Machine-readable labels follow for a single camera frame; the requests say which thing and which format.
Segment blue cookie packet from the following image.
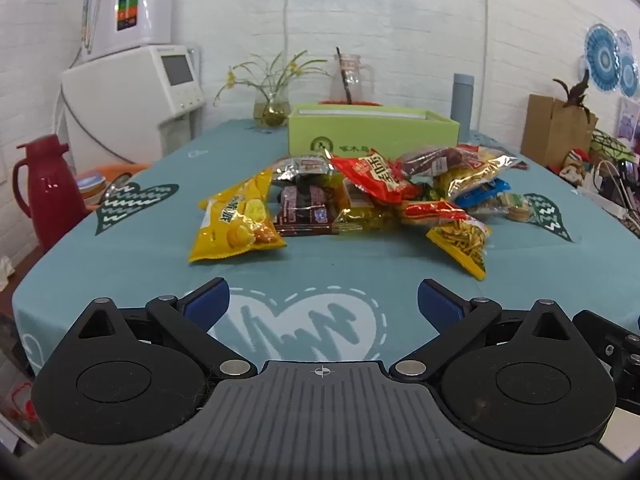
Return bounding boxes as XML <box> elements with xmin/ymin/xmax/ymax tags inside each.
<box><xmin>455</xmin><ymin>177</ymin><xmax>512</xmax><ymax>208</ymax></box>

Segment grey blue thermos bottle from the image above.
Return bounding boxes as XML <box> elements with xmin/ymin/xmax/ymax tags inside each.
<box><xmin>451</xmin><ymin>72</ymin><xmax>473</xmax><ymax>138</ymax></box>

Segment stacked bowls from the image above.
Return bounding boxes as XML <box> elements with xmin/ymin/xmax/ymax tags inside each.
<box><xmin>77</xmin><ymin>172</ymin><xmax>106</xmax><ymax>201</ymax></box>

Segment white water ionizer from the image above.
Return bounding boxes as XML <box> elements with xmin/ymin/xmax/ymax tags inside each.
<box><xmin>80</xmin><ymin>0</ymin><xmax>173</xmax><ymax>63</ymax></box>

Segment purple picture card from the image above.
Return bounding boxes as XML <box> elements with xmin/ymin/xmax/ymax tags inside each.
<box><xmin>617</xmin><ymin>97</ymin><xmax>640</xmax><ymax>138</ymax></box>

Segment red snack packet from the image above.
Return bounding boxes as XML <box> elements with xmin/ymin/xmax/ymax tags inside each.
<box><xmin>330</xmin><ymin>152</ymin><xmax>423</xmax><ymax>206</ymax></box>

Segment large blue paper fan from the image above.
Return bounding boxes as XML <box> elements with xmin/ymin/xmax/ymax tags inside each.
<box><xmin>583</xmin><ymin>24</ymin><xmax>621</xmax><ymax>92</ymax></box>

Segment red thermos jug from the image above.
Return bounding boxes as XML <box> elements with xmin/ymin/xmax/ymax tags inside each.
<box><xmin>12</xmin><ymin>135</ymin><xmax>93</xmax><ymax>253</ymax></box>

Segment white water purifier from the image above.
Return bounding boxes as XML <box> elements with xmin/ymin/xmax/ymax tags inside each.
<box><xmin>60</xmin><ymin>45</ymin><xmax>206</xmax><ymax>171</ymax></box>

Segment gold noodle snack bag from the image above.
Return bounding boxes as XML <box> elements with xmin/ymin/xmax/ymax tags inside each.
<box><xmin>440</xmin><ymin>146</ymin><xmax>521</xmax><ymax>201</ymax></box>

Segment yellow chip bag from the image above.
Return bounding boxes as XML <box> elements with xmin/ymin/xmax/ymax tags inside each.
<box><xmin>187</xmin><ymin>169</ymin><xmax>287</xmax><ymax>264</ymax></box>

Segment dark brown chocolate packet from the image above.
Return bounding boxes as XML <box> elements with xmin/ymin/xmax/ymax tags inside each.
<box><xmin>270</xmin><ymin>182</ymin><xmax>351</xmax><ymax>237</ymax></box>

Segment green black patterned bag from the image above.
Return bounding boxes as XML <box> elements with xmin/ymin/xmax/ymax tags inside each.
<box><xmin>590</xmin><ymin>130</ymin><xmax>633</xmax><ymax>162</ymax></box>

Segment maroon snack packet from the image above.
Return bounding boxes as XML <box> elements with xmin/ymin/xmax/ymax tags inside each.
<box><xmin>397</xmin><ymin>145</ymin><xmax>463</xmax><ymax>178</ymax></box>

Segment orange plastic basin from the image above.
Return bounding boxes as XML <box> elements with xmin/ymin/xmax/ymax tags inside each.
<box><xmin>75</xmin><ymin>162</ymin><xmax>151</xmax><ymax>206</ymax></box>

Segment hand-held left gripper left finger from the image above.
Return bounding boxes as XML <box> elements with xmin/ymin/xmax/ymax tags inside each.
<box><xmin>75</xmin><ymin>277</ymin><xmax>258</xmax><ymax>379</ymax></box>

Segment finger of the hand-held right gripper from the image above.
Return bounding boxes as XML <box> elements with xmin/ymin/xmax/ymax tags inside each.
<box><xmin>571</xmin><ymin>309</ymin><xmax>640</xmax><ymax>401</ymax></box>

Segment glass vase with yellow flowers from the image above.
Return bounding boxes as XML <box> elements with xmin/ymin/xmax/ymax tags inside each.
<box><xmin>214</xmin><ymin>50</ymin><xmax>331</xmax><ymax>133</ymax></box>

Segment small blue paper fan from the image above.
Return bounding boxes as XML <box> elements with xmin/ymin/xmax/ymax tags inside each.
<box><xmin>617</xmin><ymin>52</ymin><xmax>640</xmax><ymax>98</ymax></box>

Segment green cardboard box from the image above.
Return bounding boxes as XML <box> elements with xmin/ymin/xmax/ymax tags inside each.
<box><xmin>287</xmin><ymin>102</ymin><xmax>461</xmax><ymax>159</ymax></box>

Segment red yellow strips snack bag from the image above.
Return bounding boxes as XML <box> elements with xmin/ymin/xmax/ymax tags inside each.
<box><xmin>399</xmin><ymin>200</ymin><xmax>493</xmax><ymax>282</ymax></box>

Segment plush doll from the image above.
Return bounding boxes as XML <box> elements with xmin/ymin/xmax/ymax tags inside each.
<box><xmin>559</xmin><ymin>149</ymin><xmax>596</xmax><ymax>182</ymax></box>

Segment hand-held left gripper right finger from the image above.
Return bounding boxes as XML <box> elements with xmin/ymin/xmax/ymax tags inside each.
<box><xmin>389</xmin><ymin>279</ymin><xmax>581</xmax><ymax>380</ymax></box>

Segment glass pitcher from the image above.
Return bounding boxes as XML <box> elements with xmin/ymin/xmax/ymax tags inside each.
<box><xmin>330</xmin><ymin>52</ymin><xmax>376</xmax><ymax>106</ymax></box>

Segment brown cardboard box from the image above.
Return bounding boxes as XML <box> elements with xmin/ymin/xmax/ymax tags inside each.
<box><xmin>521</xmin><ymin>94</ymin><xmax>598</xmax><ymax>168</ymax></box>

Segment dark dried plant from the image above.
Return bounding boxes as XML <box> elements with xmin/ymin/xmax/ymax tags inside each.
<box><xmin>552</xmin><ymin>67</ymin><xmax>593</xmax><ymax>111</ymax></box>

